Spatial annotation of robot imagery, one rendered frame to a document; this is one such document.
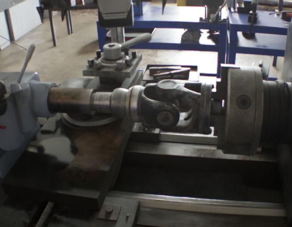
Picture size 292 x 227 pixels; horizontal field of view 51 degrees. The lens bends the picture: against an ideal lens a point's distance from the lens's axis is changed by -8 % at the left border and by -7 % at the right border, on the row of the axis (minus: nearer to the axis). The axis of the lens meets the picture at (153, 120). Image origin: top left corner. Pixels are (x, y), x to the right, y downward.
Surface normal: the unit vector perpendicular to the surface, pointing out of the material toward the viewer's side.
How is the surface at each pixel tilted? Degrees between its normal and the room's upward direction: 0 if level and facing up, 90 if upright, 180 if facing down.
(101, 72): 90
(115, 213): 0
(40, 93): 39
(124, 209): 0
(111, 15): 90
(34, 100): 62
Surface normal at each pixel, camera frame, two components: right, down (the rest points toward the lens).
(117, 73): -0.21, 0.53
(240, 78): -0.09, -0.63
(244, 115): -0.18, 0.15
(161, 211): -0.04, -0.84
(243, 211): -0.15, -0.16
